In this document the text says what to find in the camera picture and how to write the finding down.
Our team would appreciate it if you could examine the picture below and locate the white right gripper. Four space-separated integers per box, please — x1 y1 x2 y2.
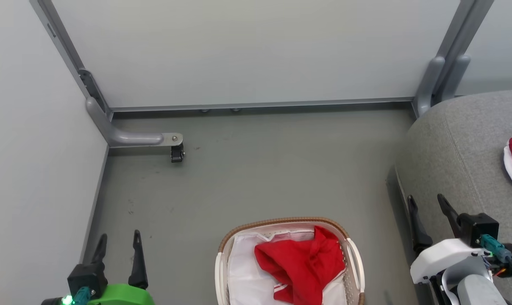
407 194 493 285

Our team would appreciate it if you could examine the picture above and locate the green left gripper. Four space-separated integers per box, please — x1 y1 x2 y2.
86 230 155 305

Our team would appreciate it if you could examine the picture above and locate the white wicker-rimmed laundry basket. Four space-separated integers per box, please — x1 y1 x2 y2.
215 217 366 305

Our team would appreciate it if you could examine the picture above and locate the grey fabric sofa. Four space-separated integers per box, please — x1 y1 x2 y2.
393 89 512 305

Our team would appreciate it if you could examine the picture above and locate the black caster wheel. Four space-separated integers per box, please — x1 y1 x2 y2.
170 144 186 164

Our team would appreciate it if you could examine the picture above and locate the grey partition foot with plate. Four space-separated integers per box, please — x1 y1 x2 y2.
85 97 184 149

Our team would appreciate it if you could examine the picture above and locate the teal left cable connector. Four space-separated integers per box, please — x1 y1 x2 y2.
61 286 92 305

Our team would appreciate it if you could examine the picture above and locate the teal cable connector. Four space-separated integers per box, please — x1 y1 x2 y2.
478 234 512 263
61 286 92 305

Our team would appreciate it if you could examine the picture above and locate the teal right cable connector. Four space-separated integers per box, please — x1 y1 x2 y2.
478 234 512 263

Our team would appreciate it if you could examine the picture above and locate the grey partition post with feet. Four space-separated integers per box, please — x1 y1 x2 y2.
412 0 495 119

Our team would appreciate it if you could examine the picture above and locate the grey partition frame post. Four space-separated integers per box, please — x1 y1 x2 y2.
29 0 114 121

